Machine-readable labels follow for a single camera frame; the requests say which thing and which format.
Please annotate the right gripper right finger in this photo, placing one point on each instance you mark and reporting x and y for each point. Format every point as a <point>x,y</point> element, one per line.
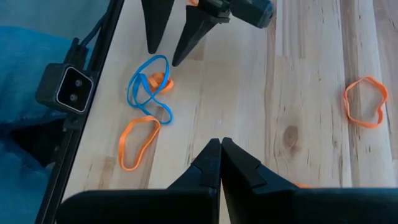
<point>311,208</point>

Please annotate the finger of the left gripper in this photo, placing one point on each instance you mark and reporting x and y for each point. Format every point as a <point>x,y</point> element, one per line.
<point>155,21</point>
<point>194,34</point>

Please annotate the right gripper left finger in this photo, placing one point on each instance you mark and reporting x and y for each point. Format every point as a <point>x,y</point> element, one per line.
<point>140,208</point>

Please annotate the small orange rubber band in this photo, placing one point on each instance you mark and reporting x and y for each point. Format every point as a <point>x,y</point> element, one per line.
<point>158,77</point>

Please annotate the blue rubber band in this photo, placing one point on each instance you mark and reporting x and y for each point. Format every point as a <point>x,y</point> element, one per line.
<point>141,77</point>

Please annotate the black table-level camera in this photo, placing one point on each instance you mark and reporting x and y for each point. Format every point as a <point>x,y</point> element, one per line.
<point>68,88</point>

